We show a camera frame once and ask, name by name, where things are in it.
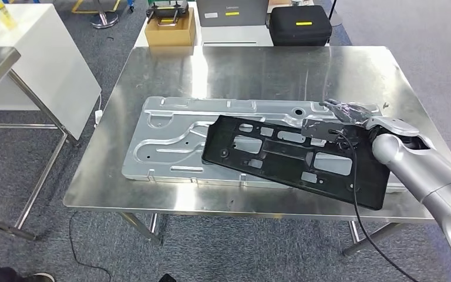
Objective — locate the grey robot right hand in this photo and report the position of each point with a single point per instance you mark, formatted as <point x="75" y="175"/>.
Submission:
<point x="350" y="112"/>

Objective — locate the cardboard box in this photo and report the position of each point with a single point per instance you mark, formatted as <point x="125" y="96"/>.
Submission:
<point x="171" y="37"/>

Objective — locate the black thin pole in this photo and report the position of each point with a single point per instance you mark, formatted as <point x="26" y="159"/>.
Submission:
<point x="332" y="9"/>

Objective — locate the round chrome stool base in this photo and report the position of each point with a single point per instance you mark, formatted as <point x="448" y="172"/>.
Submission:
<point x="104" y="20"/>

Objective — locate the black device in box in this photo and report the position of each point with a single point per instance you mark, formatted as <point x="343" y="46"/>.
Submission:
<point x="167" y="9"/>

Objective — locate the black plastic frame part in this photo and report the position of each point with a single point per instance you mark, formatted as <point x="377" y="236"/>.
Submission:
<point x="287" y="155"/>

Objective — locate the white flat box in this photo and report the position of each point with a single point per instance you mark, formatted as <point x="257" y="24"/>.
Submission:
<point x="233" y="35"/>

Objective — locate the black hard case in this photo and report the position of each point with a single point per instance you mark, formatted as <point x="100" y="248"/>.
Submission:
<point x="299" y="33"/>

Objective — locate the grey equipment case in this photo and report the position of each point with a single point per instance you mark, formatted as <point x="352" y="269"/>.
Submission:
<point x="245" y="17"/>

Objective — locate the large steel workbench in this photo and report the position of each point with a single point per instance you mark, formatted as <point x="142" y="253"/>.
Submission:
<point x="249" y="70"/>

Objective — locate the yellow bottle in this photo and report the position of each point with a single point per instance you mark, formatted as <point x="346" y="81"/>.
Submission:
<point x="5" y="15"/>

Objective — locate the white power strip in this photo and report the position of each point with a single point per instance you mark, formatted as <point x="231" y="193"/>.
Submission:
<point x="98" y="116"/>

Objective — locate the stamped sheet metal panel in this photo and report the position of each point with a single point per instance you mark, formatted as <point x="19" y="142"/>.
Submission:
<point x="163" y="155"/>

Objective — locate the white board panel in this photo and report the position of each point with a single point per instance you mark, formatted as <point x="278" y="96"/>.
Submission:
<point x="54" y="66"/>

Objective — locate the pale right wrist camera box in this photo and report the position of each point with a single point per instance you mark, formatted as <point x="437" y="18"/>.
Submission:
<point x="319" y="128"/>

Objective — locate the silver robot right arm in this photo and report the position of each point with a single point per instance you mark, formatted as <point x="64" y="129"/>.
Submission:
<point x="424" y="171"/>

